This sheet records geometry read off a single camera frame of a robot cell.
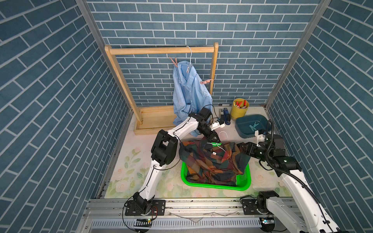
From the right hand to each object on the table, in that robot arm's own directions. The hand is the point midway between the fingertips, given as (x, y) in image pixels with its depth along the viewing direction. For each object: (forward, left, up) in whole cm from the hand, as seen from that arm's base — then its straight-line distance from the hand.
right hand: (245, 146), depth 78 cm
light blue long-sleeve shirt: (+29, +32, +12) cm, 45 cm away
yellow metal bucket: (+33, 0, -7) cm, 33 cm away
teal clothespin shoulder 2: (+26, -14, -15) cm, 33 cm away
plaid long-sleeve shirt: (-7, +18, -8) cm, 20 cm away
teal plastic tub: (+28, -9, -16) cm, 34 cm away
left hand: (+7, +12, -7) cm, 16 cm away
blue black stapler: (+33, +5, -13) cm, 36 cm away
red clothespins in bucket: (+38, -2, -4) cm, 38 cm away
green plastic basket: (-14, 0, -13) cm, 19 cm away
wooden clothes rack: (+28, +62, -16) cm, 69 cm away
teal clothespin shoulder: (+26, -14, -15) cm, 33 cm away
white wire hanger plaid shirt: (+4, +15, -6) cm, 17 cm away
